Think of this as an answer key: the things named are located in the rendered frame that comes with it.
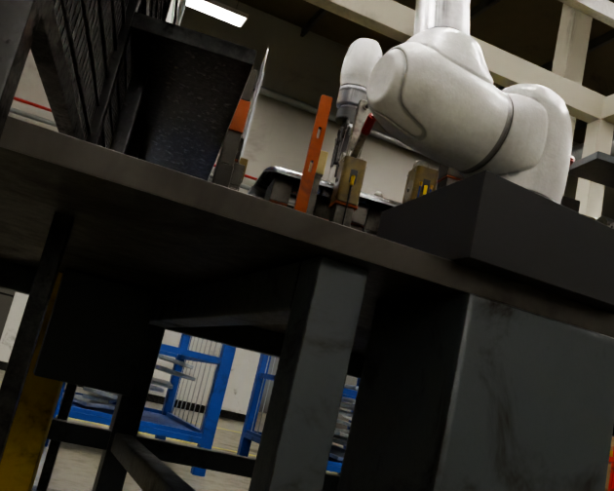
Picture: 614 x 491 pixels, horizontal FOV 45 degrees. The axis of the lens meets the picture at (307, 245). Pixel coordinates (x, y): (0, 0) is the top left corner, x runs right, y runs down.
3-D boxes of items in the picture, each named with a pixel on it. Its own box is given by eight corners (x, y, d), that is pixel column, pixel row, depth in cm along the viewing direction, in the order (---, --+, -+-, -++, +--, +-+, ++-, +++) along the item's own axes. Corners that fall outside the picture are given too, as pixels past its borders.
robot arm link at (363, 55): (350, 78, 197) (389, 96, 202) (362, 26, 200) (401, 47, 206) (329, 89, 206) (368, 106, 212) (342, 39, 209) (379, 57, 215)
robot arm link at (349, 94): (365, 101, 209) (361, 121, 208) (335, 93, 207) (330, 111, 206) (375, 91, 200) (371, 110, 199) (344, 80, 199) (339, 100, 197)
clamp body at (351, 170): (330, 304, 180) (361, 169, 187) (342, 301, 170) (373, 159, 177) (305, 297, 178) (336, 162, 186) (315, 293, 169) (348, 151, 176)
